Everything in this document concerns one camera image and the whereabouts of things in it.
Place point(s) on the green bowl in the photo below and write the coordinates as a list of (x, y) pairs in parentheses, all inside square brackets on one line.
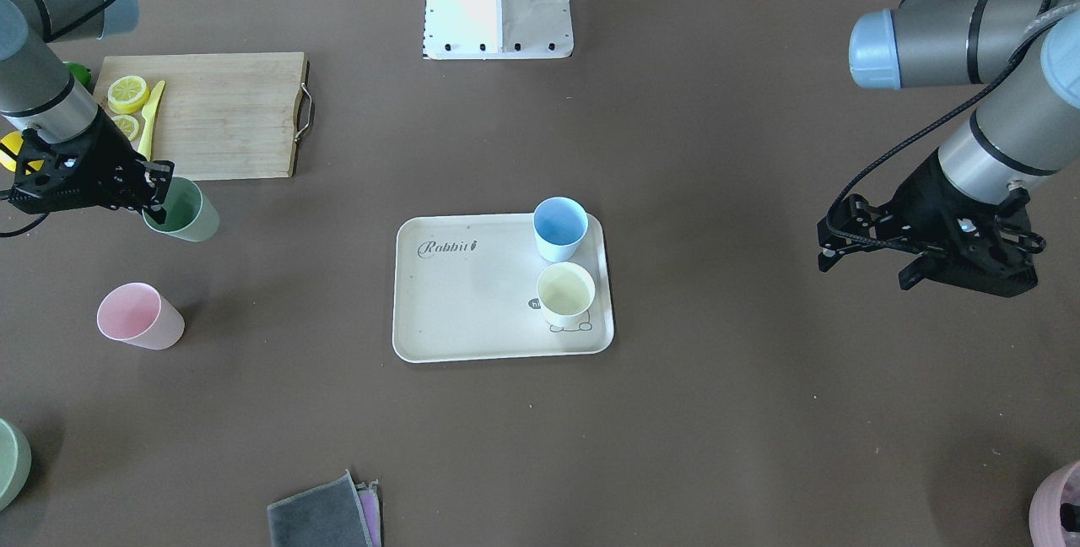
[(16, 460)]

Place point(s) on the green lime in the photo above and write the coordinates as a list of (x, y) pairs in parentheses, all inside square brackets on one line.
[(81, 73)]

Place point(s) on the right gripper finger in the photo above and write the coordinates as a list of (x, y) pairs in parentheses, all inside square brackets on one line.
[(156, 215)]

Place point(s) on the green cup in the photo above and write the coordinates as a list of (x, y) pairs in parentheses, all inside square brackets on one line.
[(189, 215)]

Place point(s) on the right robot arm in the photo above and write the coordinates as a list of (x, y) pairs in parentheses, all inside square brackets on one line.
[(37, 90)]

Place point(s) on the lower lemon half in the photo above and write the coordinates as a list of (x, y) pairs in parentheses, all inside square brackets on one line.
[(128, 125)]

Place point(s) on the pink ice bowl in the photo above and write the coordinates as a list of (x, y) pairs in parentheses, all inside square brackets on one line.
[(1054, 510)]

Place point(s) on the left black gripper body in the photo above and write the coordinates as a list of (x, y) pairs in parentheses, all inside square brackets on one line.
[(921, 196)]

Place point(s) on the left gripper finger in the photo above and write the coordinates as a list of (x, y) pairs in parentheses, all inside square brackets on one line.
[(834, 248)]

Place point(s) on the whole lemon near board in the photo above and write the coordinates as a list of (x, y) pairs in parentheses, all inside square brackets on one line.
[(11, 144)]

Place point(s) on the pink cup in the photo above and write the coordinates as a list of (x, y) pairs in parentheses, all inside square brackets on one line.
[(137, 314)]

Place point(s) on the cream cup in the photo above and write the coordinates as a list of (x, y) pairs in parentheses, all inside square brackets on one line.
[(565, 292)]

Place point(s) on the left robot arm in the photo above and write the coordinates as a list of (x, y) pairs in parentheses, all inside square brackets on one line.
[(1021, 127)]

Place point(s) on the purple cloth under grey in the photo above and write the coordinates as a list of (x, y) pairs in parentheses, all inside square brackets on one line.
[(369, 494)]

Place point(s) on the blue cup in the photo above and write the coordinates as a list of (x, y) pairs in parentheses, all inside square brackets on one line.
[(560, 225)]

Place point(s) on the yellow plastic knife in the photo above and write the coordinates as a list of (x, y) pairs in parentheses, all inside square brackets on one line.
[(149, 114)]

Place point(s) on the beige rabbit tray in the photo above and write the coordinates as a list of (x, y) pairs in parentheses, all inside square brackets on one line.
[(466, 289)]

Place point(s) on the grey folded cloth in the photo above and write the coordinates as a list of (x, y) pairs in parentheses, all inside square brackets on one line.
[(328, 515)]

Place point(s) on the lemon half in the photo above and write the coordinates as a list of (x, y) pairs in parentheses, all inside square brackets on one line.
[(128, 125), (127, 95)]

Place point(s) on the upper lemon half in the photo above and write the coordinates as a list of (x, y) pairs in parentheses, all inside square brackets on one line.
[(127, 95)]

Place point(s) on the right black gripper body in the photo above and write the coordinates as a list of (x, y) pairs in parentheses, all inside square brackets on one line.
[(103, 153)]

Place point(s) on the wooden cutting board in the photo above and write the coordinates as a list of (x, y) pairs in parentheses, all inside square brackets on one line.
[(222, 116)]

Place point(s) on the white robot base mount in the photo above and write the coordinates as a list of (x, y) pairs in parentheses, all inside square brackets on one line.
[(497, 30)]

